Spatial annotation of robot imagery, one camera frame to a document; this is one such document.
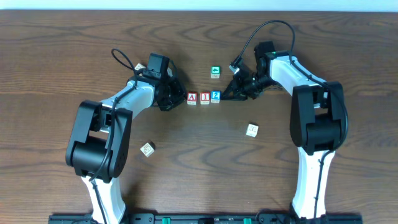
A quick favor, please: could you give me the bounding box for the blue number 2 block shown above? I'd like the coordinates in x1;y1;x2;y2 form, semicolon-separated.
210;91;221;103

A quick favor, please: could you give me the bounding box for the red letter A block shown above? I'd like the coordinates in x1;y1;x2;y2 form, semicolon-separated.
187;92;198;105

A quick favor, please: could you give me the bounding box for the red letter I block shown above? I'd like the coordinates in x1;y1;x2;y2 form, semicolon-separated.
200;92;210;105

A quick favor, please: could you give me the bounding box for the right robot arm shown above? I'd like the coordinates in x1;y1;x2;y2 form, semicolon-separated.
221;51;348;223

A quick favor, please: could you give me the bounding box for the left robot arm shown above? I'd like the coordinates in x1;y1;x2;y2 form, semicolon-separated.
65;78;187;223

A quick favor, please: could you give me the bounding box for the green number 4 block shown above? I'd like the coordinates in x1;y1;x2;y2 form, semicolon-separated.
211;66;221;78

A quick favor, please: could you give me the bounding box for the yellow W block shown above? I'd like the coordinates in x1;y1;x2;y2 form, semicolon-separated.
135;63;146;70

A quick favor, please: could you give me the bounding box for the plain white wooden block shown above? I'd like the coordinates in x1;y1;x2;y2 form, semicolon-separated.
246;124;259;138

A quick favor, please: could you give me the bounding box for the dark red sided block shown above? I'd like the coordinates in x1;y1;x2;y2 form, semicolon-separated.
140;141;155;157

